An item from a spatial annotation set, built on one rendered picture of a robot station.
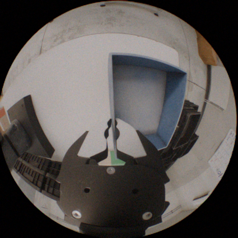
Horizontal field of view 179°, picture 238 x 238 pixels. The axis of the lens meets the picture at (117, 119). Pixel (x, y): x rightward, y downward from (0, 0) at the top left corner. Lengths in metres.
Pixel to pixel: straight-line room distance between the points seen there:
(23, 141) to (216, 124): 2.96
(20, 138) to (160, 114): 0.50
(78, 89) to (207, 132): 2.79
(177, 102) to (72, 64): 0.26
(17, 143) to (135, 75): 0.44
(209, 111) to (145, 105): 2.54
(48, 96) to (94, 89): 0.15
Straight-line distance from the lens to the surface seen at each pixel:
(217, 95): 2.51
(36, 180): 0.56
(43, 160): 0.58
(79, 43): 0.23
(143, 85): 0.18
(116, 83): 0.16
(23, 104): 0.32
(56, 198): 0.43
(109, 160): 0.28
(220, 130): 2.64
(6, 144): 0.38
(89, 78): 0.19
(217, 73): 2.63
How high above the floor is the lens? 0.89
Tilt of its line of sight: 60 degrees down
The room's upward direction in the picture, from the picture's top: 166 degrees clockwise
